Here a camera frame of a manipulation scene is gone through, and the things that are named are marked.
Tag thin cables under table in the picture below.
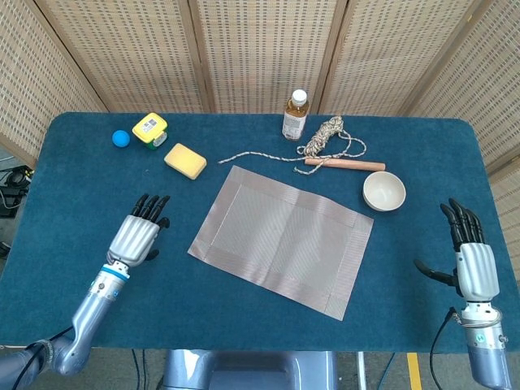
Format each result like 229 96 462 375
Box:
130 349 150 390

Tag cream round bowl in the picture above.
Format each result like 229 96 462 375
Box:
362 171 407 212

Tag yellow floor tape strip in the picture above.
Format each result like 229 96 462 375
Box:
406 352 422 390

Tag wooden dowel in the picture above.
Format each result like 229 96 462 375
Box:
304 157 387 173

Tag green container with yellow lid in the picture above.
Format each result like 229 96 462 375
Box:
132 112 170 151

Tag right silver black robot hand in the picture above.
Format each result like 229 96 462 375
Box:
414 197 501 302

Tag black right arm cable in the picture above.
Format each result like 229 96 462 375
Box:
429 306 458 390

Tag yellow sponge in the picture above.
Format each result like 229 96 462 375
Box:
163 142 208 180

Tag blue-grey robot torso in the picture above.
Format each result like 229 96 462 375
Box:
160 349 338 390

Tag woven bamboo folding screen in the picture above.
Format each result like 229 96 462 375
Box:
0 0 520 281

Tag white table leg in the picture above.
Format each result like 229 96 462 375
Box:
356 351 367 390

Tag black cables on floor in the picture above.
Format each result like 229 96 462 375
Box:
0 164 33 220

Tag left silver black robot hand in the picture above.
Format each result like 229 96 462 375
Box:
106 193 171 268

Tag grey woven placemat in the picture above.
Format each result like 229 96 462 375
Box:
187 164 375 322

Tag tea bottle with white cap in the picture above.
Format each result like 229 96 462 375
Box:
281 89 310 141

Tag speckled braided rope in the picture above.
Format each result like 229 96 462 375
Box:
218 115 367 176

